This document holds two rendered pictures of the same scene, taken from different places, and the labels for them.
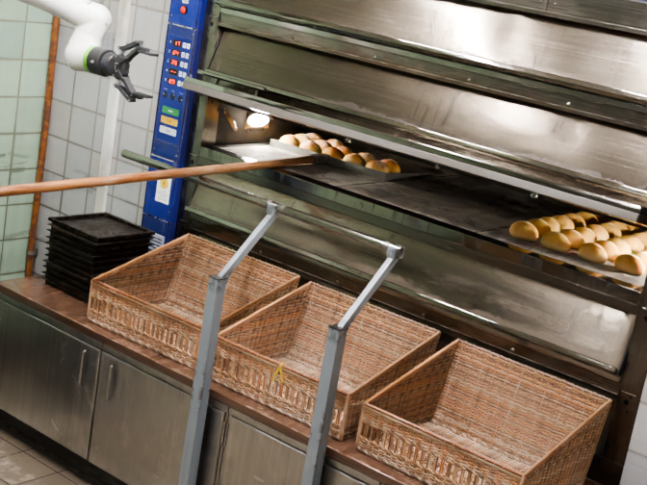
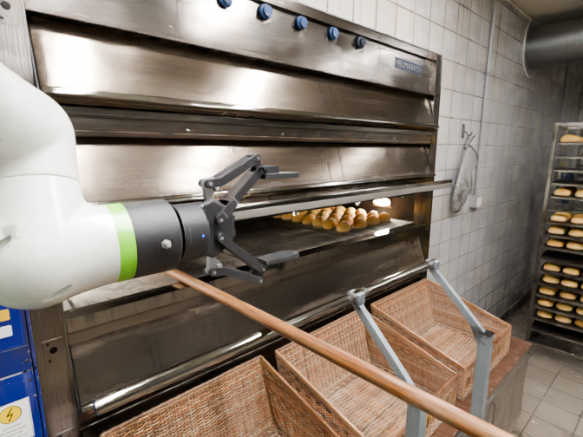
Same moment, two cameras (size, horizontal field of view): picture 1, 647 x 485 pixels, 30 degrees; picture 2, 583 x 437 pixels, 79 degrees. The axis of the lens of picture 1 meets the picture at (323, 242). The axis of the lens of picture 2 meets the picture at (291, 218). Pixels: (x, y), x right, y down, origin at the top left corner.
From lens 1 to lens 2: 3.94 m
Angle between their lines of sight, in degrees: 76
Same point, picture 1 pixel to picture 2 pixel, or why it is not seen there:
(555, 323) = (401, 261)
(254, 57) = (132, 167)
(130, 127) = not seen: outside the picture
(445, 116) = (341, 167)
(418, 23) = (313, 98)
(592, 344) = (415, 259)
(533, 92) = (381, 136)
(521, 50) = (375, 109)
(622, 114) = (413, 138)
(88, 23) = (55, 146)
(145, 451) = not seen: outside the picture
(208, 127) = not seen: hidden behind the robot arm
